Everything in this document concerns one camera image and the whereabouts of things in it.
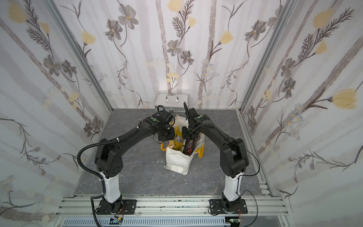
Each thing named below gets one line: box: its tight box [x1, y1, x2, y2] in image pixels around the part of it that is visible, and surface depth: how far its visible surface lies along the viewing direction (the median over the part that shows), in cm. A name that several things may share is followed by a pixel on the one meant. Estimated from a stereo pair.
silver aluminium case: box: [154, 92, 190, 114], surface depth 109 cm
